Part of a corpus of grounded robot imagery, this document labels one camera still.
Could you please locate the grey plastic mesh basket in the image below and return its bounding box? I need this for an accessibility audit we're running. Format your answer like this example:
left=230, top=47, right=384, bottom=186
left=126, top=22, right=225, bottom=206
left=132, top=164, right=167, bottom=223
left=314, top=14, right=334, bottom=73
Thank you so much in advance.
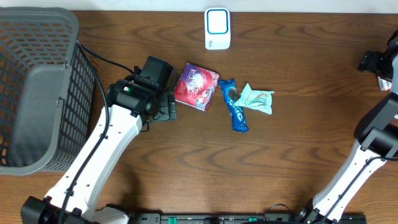
left=1, top=7, right=96, bottom=175

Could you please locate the teal wet wipes pack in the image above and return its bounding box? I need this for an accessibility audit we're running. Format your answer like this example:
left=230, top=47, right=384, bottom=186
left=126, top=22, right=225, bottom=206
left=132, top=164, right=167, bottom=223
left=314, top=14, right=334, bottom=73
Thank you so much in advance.
left=234, top=83, right=274, bottom=114

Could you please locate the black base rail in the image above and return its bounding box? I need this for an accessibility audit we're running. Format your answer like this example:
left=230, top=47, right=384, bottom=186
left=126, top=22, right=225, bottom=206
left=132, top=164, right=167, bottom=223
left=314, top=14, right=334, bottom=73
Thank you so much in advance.
left=129, top=212, right=368, bottom=224

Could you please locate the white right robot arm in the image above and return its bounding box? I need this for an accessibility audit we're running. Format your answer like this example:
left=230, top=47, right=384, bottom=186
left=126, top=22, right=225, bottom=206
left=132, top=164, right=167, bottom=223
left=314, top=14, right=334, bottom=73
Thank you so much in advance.
left=294, top=32, right=397, bottom=223

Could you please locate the blue Oreo cookie pack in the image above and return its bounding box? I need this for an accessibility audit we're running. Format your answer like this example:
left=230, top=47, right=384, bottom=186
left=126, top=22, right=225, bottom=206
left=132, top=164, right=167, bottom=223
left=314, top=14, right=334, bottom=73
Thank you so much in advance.
left=218, top=79, right=249, bottom=133

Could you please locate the red purple snack bag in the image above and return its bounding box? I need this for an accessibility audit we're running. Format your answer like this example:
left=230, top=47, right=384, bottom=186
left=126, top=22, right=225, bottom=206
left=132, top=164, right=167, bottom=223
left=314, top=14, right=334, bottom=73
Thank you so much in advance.
left=174, top=63, right=220, bottom=111

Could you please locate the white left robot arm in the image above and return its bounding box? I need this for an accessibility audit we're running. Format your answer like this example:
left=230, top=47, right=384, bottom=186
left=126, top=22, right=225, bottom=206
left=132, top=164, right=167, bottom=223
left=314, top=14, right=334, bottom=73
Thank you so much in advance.
left=21, top=56, right=175, bottom=223

